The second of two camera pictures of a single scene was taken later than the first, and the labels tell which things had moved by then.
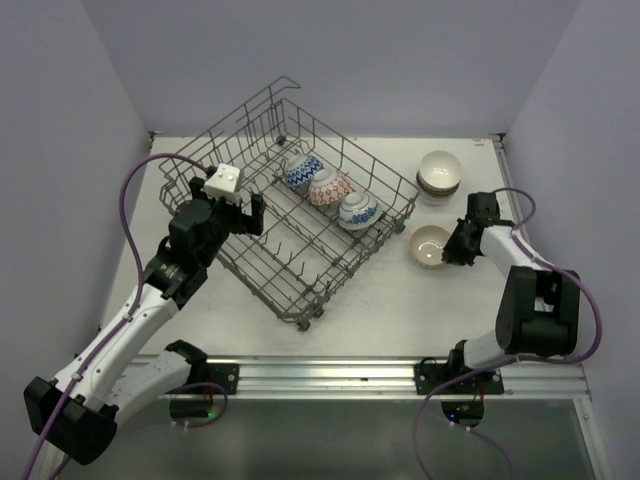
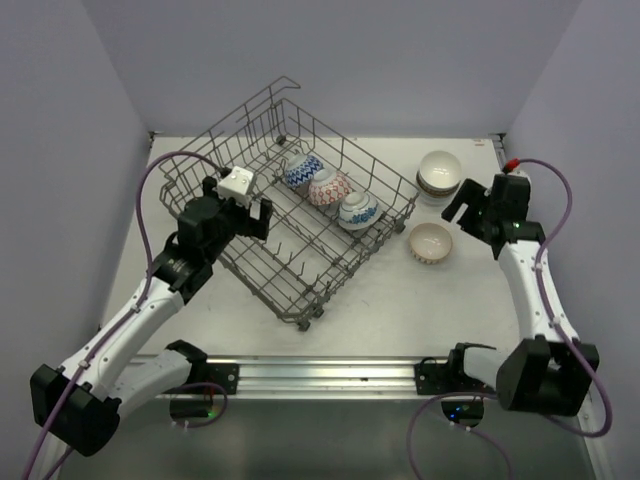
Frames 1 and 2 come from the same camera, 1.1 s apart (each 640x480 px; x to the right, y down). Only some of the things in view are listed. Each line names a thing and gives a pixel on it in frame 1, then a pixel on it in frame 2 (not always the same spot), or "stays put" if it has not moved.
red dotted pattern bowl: (435, 192) stays put
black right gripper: (451, 250) to (470, 192)
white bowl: (439, 169) stays put
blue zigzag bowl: (301, 169) stays put
